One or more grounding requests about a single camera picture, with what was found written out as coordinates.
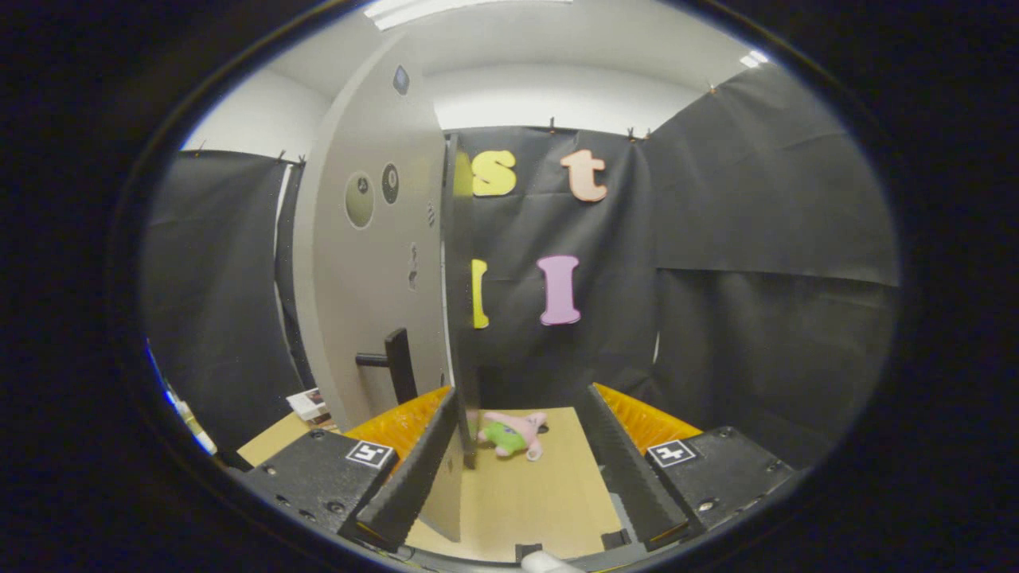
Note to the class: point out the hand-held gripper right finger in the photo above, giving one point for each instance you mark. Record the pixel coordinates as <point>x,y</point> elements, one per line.
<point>625,477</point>

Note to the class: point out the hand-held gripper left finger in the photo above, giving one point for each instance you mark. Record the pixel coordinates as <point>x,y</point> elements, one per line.
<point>418,477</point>

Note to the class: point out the grey shoe cabinet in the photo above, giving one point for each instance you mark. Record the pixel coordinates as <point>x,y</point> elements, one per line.
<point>460,318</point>

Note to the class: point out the grey shoe cabinet door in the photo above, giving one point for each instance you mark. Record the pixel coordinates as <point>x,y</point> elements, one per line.
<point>358,278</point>

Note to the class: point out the pink and green plush toy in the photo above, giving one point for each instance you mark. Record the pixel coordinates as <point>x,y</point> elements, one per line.
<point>509,436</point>

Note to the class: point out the black backdrop cloth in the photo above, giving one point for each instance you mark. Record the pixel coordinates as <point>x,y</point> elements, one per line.
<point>756,239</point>

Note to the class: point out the ceiling light panel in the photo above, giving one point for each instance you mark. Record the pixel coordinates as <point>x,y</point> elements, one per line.
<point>753,59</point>
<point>446,9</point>

